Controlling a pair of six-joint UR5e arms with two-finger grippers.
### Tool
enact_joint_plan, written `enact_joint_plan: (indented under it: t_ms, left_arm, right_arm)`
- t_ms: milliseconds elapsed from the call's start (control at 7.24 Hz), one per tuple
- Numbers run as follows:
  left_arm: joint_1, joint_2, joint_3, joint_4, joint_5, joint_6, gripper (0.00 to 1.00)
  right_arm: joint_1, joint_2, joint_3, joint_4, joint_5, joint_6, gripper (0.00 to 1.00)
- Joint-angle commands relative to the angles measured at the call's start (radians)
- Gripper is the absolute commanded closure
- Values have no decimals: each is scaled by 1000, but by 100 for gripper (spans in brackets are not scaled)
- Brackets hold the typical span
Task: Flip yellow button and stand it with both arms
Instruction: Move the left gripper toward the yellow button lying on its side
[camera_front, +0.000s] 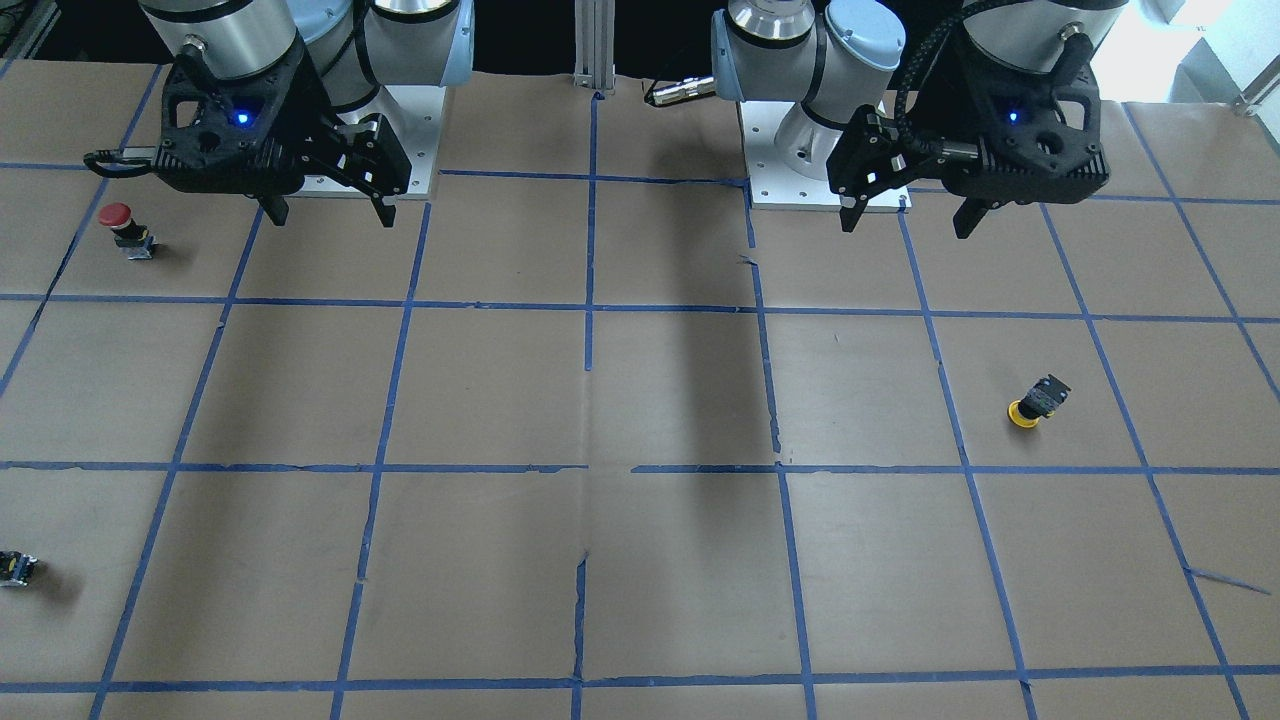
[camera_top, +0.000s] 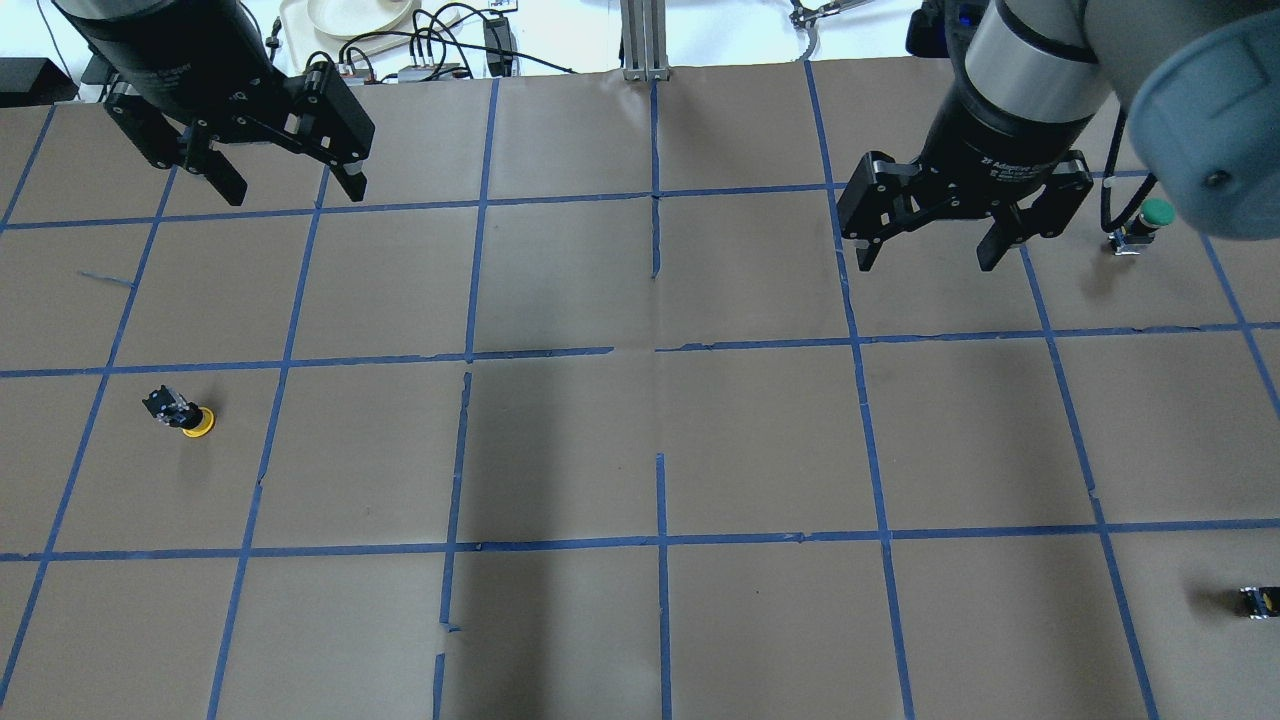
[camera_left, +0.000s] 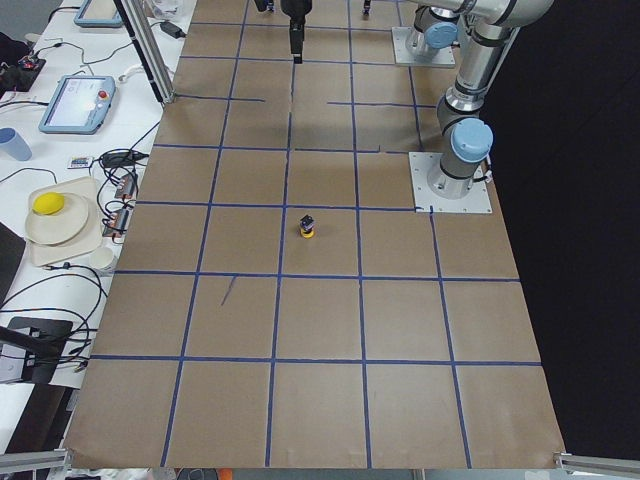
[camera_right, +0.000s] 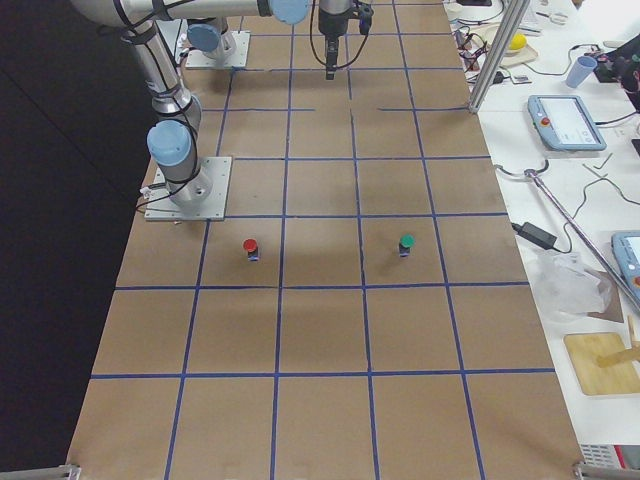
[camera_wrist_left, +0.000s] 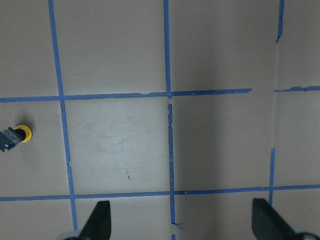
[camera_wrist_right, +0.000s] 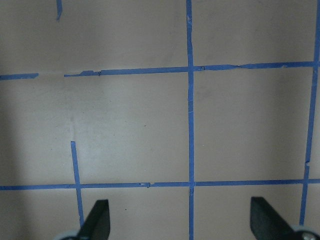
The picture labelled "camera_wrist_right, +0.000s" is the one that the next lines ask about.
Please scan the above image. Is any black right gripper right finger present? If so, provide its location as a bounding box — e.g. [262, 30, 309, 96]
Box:
[250, 196, 300, 240]

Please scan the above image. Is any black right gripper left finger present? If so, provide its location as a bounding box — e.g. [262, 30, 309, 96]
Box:
[75, 199, 111, 240]

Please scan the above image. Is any brown paper table mat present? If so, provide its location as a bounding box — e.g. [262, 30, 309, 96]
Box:
[0, 0, 320, 240]

